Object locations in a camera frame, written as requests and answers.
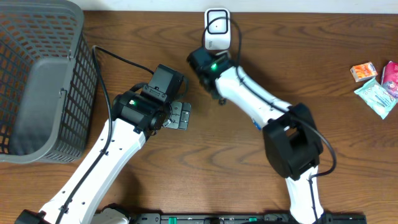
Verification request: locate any orange tissue pack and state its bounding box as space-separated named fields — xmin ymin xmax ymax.
xmin=350 ymin=62 xmax=377 ymax=82

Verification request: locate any teal wet wipes packet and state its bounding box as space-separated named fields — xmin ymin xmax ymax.
xmin=354 ymin=78 xmax=397 ymax=119

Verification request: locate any purple sanitary pad pack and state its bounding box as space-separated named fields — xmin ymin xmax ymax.
xmin=381 ymin=61 xmax=398 ymax=98

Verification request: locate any blue snack packet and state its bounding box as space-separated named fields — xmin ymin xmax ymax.
xmin=252 ymin=120 xmax=262 ymax=130

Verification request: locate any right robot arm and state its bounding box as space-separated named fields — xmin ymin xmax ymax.
xmin=188 ymin=54 xmax=325 ymax=223

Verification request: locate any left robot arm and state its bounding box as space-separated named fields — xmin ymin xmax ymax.
xmin=15 ymin=91 xmax=192 ymax=224

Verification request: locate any grey plastic mesh basket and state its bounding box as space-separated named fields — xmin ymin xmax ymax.
xmin=1 ymin=1 xmax=98 ymax=164

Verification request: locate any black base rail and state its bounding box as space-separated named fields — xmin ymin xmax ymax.
xmin=130 ymin=213 xmax=367 ymax=224

